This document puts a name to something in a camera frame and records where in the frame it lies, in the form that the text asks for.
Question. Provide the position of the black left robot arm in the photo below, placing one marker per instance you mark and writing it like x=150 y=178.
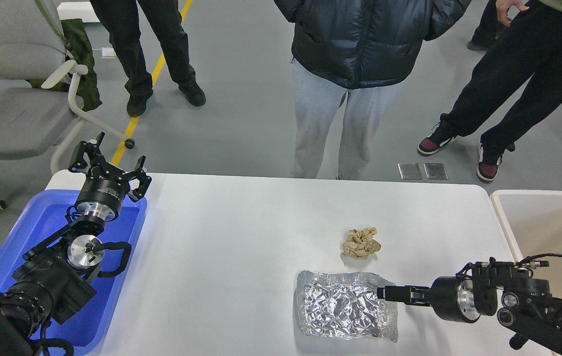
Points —
x=55 y=282

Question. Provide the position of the right metal floor plate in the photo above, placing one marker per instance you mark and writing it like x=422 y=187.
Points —
x=434 y=171

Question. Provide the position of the left metal floor plate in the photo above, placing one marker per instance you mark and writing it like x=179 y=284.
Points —
x=409 y=171

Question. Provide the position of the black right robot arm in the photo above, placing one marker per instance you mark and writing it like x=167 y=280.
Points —
x=505 y=290

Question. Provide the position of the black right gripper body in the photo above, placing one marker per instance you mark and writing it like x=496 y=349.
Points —
x=451 y=298

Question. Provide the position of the person in black puffer jacket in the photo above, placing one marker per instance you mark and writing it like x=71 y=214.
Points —
x=355 y=53

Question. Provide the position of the green jacket on chair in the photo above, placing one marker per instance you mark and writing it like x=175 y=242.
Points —
x=77 y=42

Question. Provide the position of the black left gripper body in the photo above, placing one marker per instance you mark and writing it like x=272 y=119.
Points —
x=103 y=193

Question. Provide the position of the crumpled brown paper ball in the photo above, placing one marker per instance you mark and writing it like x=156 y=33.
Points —
x=360 y=244

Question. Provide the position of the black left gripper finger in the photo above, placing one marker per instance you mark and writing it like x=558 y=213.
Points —
x=88 y=159
x=140 y=175

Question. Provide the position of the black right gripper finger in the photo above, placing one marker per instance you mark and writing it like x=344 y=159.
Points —
x=402 y=291
x=409 y=300

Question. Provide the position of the person with red sneakers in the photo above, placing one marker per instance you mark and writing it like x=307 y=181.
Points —
x=528 y=53

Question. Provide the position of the metal floor plate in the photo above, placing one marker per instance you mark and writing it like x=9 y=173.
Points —
x=434 y=171
x=409 y=171

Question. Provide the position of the white plastic bin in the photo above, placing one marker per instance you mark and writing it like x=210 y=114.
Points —
x=532 y=223

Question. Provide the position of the grey office chair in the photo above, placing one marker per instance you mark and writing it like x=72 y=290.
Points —
x=39 y=105

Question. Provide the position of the silver foil bag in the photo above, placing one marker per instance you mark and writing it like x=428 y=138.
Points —
x=344 y=306

